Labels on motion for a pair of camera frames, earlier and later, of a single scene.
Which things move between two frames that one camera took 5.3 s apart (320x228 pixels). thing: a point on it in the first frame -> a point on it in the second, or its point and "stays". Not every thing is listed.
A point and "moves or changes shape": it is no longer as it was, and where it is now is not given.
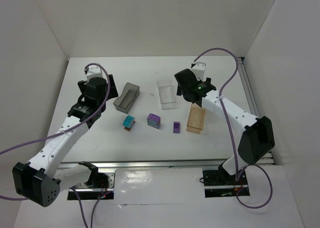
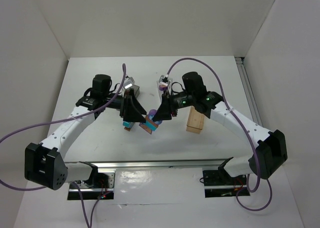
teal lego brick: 128,120 stays
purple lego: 153,117 moves or changes shape
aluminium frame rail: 268,159 stays
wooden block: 196,118 stays
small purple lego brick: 176,125 -> 162,88
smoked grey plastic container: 125,103 stays
